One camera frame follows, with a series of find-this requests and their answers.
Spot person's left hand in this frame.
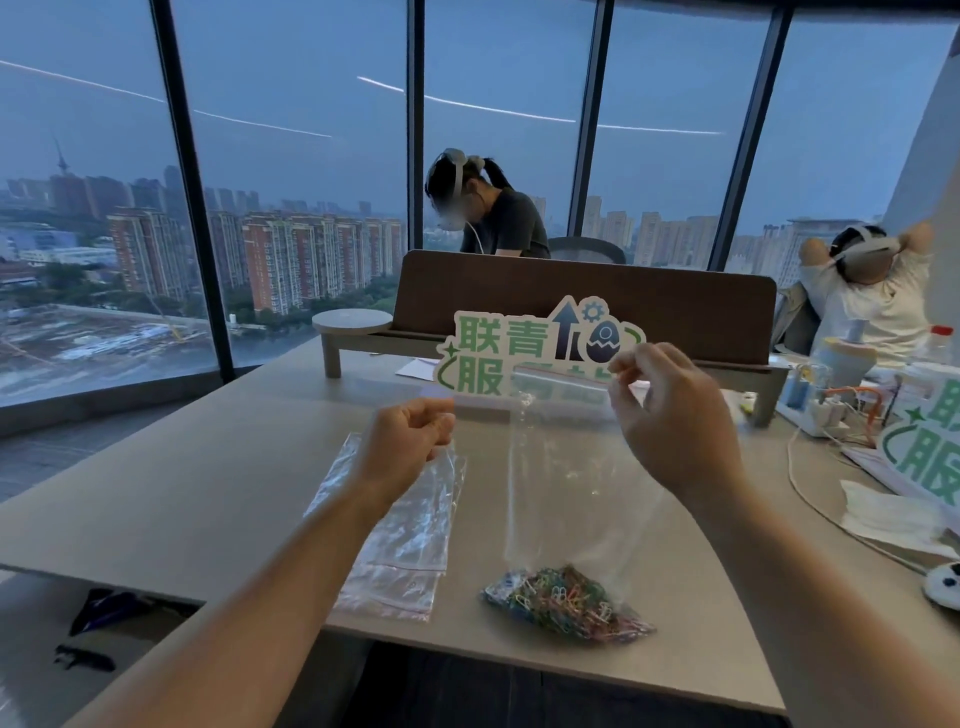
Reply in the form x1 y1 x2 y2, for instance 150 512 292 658
351 396 457 498

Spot person's right hand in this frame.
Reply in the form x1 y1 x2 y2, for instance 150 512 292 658
606 342 727 502

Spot clear plastic zip bag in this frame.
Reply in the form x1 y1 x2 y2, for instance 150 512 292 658
431 373 665 601

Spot person's left forearm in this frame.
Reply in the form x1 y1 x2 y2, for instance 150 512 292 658
93 474 393 728

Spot person's right forearm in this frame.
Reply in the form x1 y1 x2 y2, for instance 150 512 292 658
675 476 960 728

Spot green and white cutout sign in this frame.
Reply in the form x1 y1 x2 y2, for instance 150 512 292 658
878 373 960 519
436 295 648 399

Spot brown desk divider panel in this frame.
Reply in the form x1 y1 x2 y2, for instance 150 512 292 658
390 249 778 369

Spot grey desk shelf riser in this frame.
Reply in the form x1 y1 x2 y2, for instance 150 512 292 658
311 307 790 429

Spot stack of clear zip bags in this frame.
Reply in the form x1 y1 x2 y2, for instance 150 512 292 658
303 432 468 623

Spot dark office chair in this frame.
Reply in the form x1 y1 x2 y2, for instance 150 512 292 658
546 237 628 266

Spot white power strip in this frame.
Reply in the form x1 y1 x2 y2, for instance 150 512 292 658
775 397 852 440

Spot pile of colourful paper clips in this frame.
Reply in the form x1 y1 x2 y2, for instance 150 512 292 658
479 565 658 643

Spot pale blue bottle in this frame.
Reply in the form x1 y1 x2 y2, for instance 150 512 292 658
813 336 880 393

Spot white head-worn headset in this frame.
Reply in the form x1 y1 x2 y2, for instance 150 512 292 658
825 225 901 273
438 148 489 204

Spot white paper tissue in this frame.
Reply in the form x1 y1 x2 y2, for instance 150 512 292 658
837 478 960 561

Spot person's dark trousers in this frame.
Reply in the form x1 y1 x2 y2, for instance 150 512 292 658
321 636 792 728

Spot clear bottle with red cap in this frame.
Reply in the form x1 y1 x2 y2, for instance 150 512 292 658
927 324 960 370

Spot white and black plush toy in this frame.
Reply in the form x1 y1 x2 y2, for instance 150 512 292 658
921 560 960 606

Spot blue and black bag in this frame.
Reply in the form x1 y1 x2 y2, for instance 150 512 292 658
69 588 160 636

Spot black object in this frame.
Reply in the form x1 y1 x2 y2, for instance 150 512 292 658
53 643 118 674

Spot white cable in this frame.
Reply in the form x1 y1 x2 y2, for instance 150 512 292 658
785 423 933 577

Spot dark window frame post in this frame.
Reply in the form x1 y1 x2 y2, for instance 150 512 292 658
708 0 795 273
148 0 235 382
567 0 616 240
405 0 426 253

